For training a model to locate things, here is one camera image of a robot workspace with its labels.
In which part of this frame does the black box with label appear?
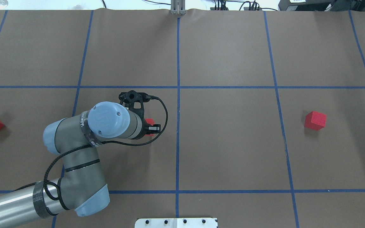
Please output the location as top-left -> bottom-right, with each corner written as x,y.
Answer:
278,0 -> 332,11

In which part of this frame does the black camera cable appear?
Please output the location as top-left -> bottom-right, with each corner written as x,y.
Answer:
11,95 -> 168,211

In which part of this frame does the white pedestal column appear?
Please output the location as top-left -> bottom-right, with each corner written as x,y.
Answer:
134,218 -> 219,228

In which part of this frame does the aluminium frame post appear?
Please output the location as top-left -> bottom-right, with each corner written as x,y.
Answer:
170,0 -> 186,15

